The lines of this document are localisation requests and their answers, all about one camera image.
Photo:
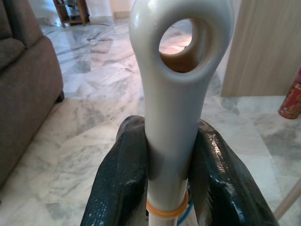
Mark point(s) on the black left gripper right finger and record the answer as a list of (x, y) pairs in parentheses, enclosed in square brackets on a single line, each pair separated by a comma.
[(223, 188)]

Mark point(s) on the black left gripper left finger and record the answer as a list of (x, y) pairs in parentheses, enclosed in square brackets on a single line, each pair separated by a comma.
[(117, 179)]

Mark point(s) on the orange rubber band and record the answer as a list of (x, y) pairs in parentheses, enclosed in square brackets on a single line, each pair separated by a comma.
[(164, 212)]

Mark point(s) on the red patterned bottle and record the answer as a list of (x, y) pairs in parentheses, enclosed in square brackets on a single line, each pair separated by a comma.
[(291, 101)]

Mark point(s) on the brown fabric sofa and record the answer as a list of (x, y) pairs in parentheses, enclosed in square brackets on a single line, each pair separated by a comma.
[(26, 94)]

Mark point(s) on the light wood panel cabinet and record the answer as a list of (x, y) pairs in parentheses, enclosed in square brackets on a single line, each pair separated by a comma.
[(263, 47)]

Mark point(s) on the brown wooden shelf stand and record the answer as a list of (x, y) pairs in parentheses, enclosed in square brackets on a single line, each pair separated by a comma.
[(81, 14)]

